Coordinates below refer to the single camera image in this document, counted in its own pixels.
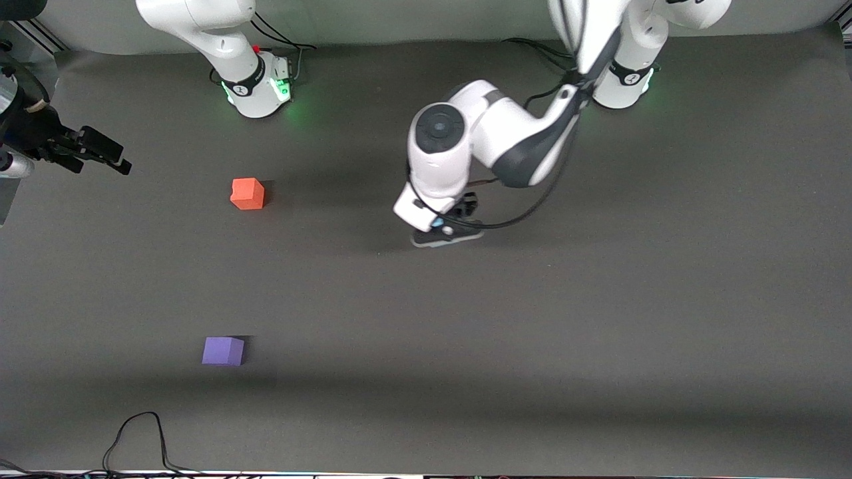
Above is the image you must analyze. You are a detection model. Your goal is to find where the black left base cable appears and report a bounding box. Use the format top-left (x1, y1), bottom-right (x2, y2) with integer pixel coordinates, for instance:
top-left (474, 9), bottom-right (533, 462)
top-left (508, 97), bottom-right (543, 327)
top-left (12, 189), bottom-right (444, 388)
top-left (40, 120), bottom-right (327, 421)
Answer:
top-left (501, 37), bottom-right (576, 71)

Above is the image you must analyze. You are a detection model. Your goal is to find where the black base cable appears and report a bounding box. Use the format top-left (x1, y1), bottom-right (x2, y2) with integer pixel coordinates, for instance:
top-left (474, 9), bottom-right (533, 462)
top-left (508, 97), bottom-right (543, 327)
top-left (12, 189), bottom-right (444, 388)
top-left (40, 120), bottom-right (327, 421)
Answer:
top-left (252, 12), bottom-right (318, 84)
top-left (501, 37), bottom-right (576, 71)

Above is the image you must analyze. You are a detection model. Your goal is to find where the orange block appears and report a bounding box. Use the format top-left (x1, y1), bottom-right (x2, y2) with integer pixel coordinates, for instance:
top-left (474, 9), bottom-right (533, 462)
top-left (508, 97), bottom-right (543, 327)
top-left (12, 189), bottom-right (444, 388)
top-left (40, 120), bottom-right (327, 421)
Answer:
top-left (230, 178), bottom-right (266, 211)

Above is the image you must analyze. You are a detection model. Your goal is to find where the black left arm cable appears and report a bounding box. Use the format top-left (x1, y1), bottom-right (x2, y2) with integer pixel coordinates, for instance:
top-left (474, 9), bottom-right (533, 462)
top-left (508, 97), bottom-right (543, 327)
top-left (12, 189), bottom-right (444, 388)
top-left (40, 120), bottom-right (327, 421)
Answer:
top-left (466, 67), bottom-right (586, 230)

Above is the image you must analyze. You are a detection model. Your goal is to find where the purple block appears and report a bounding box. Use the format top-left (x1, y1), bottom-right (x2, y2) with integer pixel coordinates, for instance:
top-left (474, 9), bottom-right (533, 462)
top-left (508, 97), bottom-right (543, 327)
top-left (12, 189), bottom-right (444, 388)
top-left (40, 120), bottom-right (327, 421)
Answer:
top-left (202, 337), bottom-right (246, 367)

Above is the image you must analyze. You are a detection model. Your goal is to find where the thin black looped cable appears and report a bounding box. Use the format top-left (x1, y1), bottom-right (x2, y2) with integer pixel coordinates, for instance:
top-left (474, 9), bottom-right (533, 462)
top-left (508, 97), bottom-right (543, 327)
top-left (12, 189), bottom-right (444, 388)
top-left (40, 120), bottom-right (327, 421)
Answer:
top-left (102, 410), bottom-right (200, 477)

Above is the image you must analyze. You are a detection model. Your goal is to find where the black right base cable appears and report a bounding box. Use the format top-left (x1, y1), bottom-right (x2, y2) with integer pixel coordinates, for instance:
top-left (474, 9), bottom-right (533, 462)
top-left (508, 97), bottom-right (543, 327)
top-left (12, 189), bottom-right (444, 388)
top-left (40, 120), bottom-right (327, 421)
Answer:
top-left (252, 12), bottom-right (318, 84)

